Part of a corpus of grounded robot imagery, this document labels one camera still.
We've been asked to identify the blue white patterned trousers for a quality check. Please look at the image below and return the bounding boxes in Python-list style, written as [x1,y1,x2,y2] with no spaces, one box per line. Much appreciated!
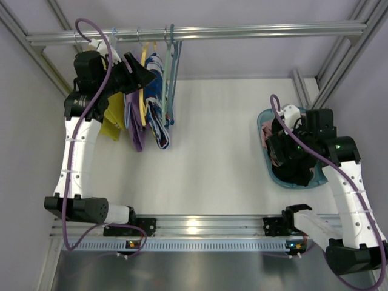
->
[144,52,170,149]

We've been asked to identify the right aluminium frame post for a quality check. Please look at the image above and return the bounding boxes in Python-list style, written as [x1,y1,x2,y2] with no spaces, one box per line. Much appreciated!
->
[290,0,388,116]

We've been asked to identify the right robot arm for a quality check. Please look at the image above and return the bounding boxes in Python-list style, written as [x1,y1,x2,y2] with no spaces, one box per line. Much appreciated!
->
[264,105,387,276]

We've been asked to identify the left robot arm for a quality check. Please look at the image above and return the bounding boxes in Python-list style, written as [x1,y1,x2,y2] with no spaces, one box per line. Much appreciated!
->
[44,50,156,224]

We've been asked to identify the pink garment in basket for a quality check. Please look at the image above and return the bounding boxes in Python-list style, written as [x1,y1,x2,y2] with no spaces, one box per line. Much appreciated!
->
[260,119,273,150]

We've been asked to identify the green empty hanger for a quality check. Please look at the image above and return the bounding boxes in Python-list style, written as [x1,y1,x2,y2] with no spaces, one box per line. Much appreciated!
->
[161,27,171,127]

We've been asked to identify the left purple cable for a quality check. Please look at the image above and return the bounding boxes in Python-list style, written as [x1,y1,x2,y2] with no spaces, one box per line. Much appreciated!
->
[62,18,148,252]

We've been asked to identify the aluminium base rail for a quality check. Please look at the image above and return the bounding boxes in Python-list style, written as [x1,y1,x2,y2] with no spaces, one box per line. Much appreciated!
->
[50,215,342,239]

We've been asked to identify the teal blue empty hanger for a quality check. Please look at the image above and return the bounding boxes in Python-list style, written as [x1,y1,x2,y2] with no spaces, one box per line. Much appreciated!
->
[167,24,182,125]

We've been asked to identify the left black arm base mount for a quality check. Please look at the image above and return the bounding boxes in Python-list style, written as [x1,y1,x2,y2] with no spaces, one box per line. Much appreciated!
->
[103,217,157,237]

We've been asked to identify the aluminium hanging rail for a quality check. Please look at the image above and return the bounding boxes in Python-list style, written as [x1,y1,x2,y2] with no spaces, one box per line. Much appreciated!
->
[26,20,367,47]

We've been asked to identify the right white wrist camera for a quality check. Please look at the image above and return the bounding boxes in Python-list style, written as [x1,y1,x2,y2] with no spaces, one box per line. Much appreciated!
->
[276,104,306,131]

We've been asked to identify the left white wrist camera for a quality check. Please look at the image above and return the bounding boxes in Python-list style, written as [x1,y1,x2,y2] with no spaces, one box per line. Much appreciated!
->
[87,34,121,67]

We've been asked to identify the light blue hanger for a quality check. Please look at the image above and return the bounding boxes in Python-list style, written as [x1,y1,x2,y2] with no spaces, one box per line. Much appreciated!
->
[112,27,128,128]

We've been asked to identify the purple garment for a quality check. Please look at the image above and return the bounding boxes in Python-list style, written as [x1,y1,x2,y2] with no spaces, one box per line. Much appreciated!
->
[124,91,146,152]

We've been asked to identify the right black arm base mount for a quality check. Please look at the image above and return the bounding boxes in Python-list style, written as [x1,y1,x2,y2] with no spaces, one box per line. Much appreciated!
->
[263,217,291,237]

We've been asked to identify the yellow hanger with trousers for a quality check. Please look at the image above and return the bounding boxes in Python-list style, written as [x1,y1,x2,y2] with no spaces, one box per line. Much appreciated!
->
[136,27,150,128]

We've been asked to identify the aluminium frame post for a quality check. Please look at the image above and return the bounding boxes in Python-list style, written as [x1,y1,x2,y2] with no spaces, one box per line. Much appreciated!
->
[290,0,388,116]
[1,1,72,98]

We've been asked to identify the purple cable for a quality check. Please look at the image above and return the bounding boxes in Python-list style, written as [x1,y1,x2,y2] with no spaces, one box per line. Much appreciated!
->
[270,94,384,289]
[62,18,148,252]

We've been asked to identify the left aluminium frame post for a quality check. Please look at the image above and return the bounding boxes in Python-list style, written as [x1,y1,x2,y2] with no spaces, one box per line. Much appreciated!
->
[1,1,72,98]

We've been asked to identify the mustard yellow garment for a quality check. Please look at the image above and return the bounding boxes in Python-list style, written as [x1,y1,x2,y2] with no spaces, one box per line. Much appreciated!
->
[99,93,125,141]

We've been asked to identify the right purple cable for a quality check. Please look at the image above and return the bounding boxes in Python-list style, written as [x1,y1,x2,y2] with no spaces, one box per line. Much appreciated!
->
[270,94,384,289]

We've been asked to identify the teal plastic basket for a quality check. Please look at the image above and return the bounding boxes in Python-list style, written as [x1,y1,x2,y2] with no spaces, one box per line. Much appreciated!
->
[257,109,327,190]

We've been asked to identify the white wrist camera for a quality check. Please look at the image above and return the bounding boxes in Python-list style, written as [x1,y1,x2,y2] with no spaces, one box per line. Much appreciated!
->
[276,104,306,131]
[87,34,121,67]

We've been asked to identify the slotted grey cable duct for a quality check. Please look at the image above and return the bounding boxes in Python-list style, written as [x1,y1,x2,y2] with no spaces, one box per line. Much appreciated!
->
[75,238,303,252]

